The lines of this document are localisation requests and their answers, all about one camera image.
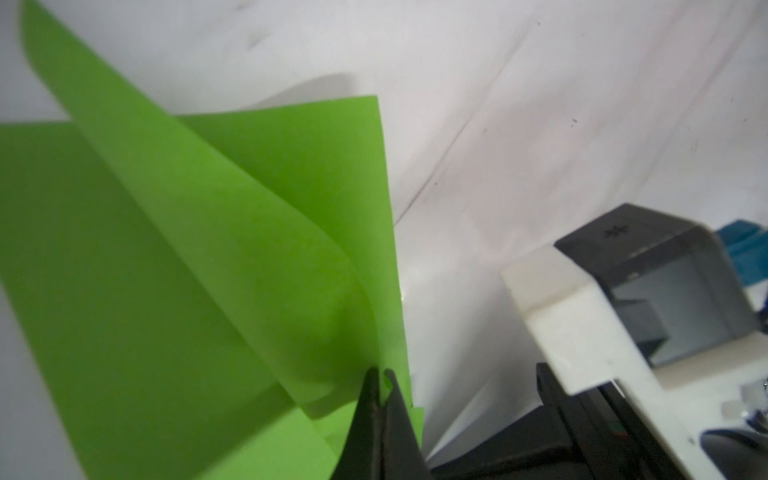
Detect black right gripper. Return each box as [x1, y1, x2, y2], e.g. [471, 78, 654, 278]
[431, 363, 684, 479]

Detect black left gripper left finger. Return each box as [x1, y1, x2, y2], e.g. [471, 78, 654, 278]
[330, 368, 382, 480]

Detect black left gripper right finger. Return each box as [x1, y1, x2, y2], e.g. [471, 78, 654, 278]
[381, 369, 433, 480]

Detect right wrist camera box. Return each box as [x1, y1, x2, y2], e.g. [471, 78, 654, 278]
[501, 204, 767, 479]

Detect green square paper sheet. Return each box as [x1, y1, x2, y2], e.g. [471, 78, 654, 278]
[1, 1, 411, 479]

